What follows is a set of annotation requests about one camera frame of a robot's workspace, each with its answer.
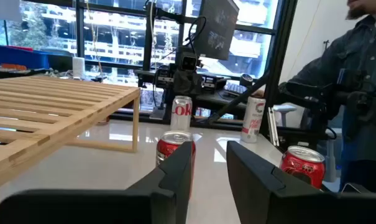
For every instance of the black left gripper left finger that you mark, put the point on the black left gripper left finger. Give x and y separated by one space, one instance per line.
169 189

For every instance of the metal bracket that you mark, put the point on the metal bracket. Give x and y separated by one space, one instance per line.
273 127

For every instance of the wooden slatted shelf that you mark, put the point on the wooden slatted shelf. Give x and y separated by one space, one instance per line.
51 102

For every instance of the blue plastic bin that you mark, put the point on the blue plastic bin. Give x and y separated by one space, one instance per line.
20 57

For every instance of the silver Diet Coke can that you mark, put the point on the silver Diet Coke can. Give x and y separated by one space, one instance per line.
181 115

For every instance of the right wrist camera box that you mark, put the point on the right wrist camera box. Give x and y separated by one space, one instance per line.
187 62

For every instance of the person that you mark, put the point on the person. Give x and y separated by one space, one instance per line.
361 62

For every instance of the computer keyboard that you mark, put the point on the computer keyboard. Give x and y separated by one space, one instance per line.
234 88

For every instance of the white cylinder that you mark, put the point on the white cylinder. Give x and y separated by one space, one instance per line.
78 67

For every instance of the black computer monitor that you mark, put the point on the black computer monitor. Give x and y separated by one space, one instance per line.
217 28

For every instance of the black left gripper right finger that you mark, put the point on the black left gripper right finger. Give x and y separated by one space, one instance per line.
268 199

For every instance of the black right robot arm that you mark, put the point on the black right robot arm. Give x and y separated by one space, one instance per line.
164 78

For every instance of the red Coke Zero can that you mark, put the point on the red Coke Zero can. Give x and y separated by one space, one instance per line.
299 170

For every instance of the black electronics box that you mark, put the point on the black electronics box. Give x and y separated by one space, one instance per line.
213 83

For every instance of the black aluminium rig frame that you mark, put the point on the black aluminium rig frame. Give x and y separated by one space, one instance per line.
276 71

